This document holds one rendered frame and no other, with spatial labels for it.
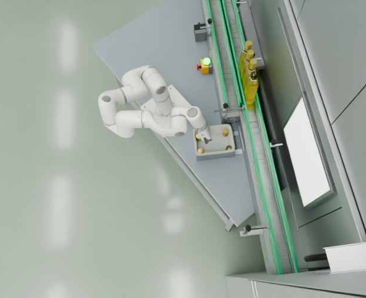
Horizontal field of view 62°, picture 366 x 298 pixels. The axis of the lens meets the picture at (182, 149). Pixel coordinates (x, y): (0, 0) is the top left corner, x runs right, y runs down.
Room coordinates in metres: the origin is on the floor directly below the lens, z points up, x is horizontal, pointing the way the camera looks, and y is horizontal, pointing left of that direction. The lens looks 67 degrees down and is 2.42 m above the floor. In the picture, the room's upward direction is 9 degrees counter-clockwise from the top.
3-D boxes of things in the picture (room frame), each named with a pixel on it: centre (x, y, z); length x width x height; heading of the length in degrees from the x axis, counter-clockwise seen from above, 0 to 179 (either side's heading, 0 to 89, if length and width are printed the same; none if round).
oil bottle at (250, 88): (0.88, -0.42, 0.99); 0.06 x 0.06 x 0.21; 87
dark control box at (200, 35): (1.51, -0.24, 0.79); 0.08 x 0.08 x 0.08; 88
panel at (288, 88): (0.65, -0.54, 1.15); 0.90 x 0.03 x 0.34; 178
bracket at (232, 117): (0.80, -0.30, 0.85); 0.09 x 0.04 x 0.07; 88
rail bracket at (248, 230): (0.16, -0.26, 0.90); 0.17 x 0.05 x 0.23; 88
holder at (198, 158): (0.68, -0.21, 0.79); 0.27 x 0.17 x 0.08; 88
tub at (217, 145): (0.68, -0.18, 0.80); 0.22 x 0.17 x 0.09; 88
